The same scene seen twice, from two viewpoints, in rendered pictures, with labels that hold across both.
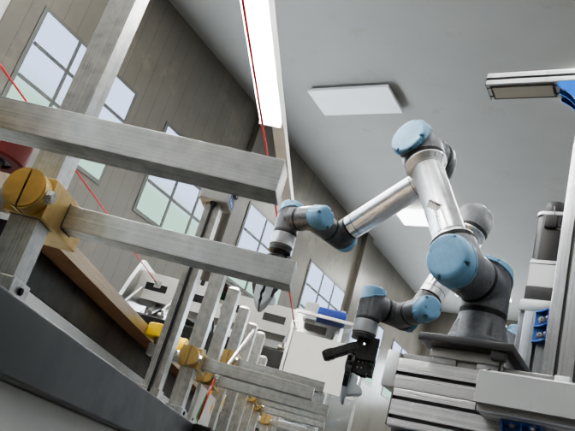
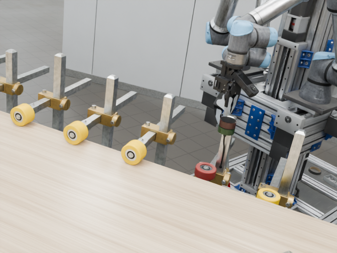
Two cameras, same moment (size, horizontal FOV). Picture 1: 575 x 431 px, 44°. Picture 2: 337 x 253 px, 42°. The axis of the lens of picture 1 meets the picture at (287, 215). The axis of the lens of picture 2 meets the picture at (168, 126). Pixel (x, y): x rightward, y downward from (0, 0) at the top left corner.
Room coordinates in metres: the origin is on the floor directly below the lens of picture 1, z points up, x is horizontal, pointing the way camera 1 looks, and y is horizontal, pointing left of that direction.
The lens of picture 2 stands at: (2.01, 1.60, 1.73)
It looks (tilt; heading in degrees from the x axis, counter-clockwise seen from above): 25 degrees down; 280
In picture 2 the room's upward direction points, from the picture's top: 9 degrees clockwise
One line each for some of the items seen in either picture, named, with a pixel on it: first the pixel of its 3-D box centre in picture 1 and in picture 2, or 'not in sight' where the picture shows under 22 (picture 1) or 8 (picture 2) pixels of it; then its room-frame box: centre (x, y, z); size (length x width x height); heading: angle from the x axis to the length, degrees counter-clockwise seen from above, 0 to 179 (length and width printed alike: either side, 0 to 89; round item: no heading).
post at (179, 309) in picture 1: (183, 297); not in sight; (1.54, 0.17, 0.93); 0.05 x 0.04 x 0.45; 171
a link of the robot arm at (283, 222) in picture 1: (289, 219); (240, 36); (2.07, -0.01, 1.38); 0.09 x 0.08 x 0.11; 42
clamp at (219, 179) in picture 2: (208, 376); (212, 174); (2.06, 0.08, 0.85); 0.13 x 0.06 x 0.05; 171
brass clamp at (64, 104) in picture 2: not in sight; (54, 101); (2.80, -0.04, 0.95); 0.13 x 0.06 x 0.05; 171
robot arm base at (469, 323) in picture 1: (479, 332); (317, 88); (1.68, -0.54, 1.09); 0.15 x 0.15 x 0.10
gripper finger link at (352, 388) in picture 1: (352, 389); not in sight; (2.07, -0.32, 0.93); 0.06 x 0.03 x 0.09; 77
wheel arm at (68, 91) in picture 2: not in sight; (58, 95); (2.81, -0.10, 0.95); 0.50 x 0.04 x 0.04; 81
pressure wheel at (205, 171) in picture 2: not in sight; (203, 179); (2.09, 0.14, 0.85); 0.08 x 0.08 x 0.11
